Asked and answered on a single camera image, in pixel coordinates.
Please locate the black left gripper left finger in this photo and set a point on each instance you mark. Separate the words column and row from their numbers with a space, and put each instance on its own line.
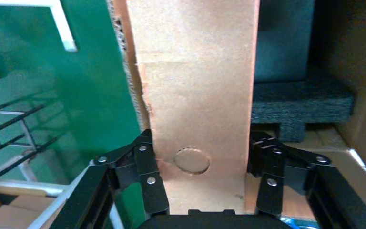
column 148, row 189

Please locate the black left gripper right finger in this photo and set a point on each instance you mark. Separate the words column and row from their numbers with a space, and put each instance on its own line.
column 271, row 189

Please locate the small cardboard box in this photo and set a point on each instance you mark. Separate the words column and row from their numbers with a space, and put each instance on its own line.
column 195, row 79

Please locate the large cardboard box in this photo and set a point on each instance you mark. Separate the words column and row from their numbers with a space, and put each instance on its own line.
column 359, row 79

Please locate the black foam insert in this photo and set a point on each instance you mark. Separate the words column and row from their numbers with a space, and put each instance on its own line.
column 296, row 104

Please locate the white shelf cart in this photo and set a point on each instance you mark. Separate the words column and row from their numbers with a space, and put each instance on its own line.
column 28, row 187

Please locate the white desk frame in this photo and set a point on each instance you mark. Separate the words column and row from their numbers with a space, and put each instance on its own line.
column 63, row 28

